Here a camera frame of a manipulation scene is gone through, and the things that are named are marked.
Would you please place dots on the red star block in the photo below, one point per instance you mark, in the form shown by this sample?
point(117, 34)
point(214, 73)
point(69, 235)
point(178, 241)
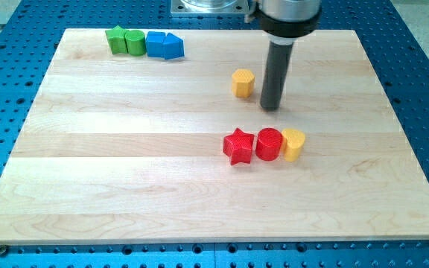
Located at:
point(238, 147)

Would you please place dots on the wooden board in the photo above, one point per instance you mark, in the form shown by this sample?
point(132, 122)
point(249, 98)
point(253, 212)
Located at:
point(120, 149)

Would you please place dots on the green cylinder block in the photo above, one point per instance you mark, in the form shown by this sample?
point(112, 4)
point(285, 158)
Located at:
point(135, 42)

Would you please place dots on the yellow hexagon block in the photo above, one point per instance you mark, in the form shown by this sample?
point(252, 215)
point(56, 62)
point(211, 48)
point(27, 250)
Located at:
point(242, 83)

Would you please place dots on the blue cube block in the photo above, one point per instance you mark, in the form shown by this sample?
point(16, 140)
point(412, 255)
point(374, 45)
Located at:
point(154, 44)

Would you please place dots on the yellow heart block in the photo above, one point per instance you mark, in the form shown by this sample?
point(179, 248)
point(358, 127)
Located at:
point(292, 144)

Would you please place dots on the blue triangle block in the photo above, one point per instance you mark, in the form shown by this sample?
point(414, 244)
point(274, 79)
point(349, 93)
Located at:
point(173, 47)

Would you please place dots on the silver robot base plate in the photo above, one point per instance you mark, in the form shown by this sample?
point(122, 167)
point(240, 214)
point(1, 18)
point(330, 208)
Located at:
point(191, 7)

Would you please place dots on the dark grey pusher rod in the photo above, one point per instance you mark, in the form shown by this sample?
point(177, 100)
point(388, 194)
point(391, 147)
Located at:
point(278, 60)

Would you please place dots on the blue perforated table plate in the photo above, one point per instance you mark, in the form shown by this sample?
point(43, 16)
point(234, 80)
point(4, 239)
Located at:
point(394, 34)

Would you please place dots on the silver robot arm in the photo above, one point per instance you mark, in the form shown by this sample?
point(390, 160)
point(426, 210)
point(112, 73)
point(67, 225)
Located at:
point(284, 21)

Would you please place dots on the green star block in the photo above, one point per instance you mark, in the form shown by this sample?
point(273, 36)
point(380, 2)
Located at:
point(116, 40)

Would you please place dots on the red cylinder block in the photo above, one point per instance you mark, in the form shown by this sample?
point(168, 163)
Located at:
point(268, 144)

